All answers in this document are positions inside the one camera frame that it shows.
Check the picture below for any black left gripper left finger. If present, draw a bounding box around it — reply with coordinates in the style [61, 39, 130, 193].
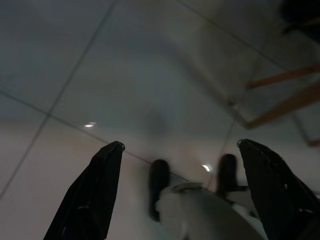
[42, 140, 125, 240]

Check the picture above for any black robot foot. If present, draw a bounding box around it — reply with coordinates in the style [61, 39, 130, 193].
[149, 159, 172, 222]
[216, 153, 249, 199]

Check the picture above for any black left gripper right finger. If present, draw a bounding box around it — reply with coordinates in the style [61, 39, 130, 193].
[237, 138, 320, 240]

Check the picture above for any wooden furniture leg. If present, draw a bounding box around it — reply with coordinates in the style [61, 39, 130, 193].
[245, 81, 320, 130]
[246, 64, 320, 89]

